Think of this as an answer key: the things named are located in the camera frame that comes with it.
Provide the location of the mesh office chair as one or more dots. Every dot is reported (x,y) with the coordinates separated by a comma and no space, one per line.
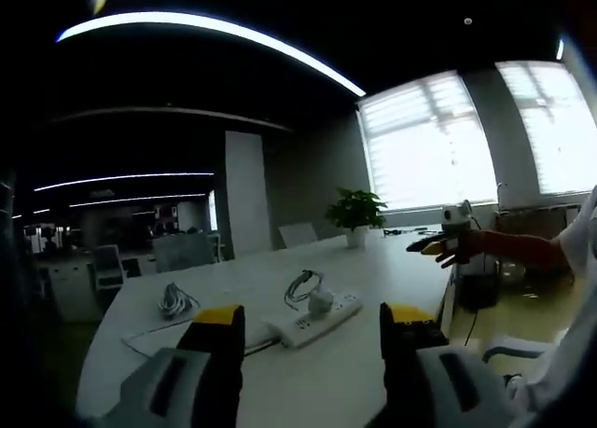
(107,260)

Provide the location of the white desk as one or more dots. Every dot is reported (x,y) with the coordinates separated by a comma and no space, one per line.
(326,372)

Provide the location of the white chair back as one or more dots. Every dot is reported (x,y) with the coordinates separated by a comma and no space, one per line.
(298,236)

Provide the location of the person's white shirt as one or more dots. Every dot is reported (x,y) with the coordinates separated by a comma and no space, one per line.
(559,353)

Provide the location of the long ceiling light strip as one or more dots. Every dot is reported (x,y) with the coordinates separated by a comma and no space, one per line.
(356,90)

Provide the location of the white office chair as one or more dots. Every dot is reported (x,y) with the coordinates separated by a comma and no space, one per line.
(513,346)

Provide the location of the white charger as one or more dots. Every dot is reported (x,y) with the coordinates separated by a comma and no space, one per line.
(321,303)

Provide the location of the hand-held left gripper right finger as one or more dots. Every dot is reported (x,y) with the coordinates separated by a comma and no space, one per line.
(406,363)

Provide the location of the green potted plant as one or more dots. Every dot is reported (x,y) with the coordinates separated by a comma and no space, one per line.
(356,209)

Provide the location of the black bag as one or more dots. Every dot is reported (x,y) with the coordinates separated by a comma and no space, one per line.
(476,290)

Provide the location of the thin ceiling light strip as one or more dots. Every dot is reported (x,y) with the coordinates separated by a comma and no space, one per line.
(116,178)
(140,198)

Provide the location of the person's right hand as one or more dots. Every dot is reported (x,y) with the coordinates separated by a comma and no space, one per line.
(476,246)

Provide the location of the white office desk partition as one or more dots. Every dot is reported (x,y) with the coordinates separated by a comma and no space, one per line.
(74,293)

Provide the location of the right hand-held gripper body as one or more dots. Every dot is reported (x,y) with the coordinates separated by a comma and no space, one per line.
(454,216)

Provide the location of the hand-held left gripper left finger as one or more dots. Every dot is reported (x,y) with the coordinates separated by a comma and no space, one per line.
(214,358)

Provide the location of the white power strip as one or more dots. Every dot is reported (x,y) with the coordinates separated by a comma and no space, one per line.
(322,327)

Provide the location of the grey high-back chair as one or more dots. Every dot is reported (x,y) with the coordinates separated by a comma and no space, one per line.
(182,253)

